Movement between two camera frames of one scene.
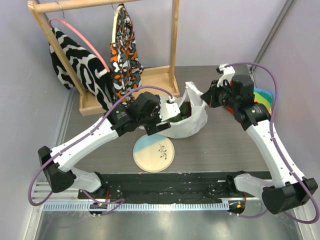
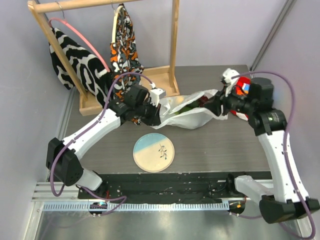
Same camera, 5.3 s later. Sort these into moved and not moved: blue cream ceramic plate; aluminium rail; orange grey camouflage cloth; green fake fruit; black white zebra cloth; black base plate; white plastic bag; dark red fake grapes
Moved: dark red fake grapes; white plastic bag; green fake fruit
Not moved: orange grey camouflage cloth; aluminium rail; black white zebra cloth; blue cream ceramic plate; black base plate
